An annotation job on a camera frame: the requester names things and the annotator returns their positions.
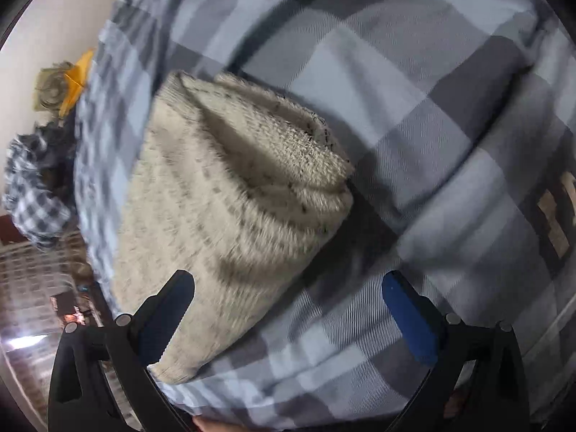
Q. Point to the white gridded curtain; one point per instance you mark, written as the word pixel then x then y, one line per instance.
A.
pixel 31 288

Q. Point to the crumpled blue checked duvet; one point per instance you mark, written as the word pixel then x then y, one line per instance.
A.
pixel 36 189

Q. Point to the beige box fan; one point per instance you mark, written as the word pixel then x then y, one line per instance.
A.
pixel 50 90

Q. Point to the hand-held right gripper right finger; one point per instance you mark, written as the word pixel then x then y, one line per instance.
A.
pixel 411 319

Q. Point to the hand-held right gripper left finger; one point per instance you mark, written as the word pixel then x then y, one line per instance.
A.
pixel 166 319

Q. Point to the cream plaid button shirt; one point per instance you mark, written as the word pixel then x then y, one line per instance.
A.
pixel 216 207

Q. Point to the yellow cloth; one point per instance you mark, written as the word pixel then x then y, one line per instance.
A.
pixel 76 78

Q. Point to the blue checked bed cover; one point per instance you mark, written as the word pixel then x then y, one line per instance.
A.
pixel 405 121

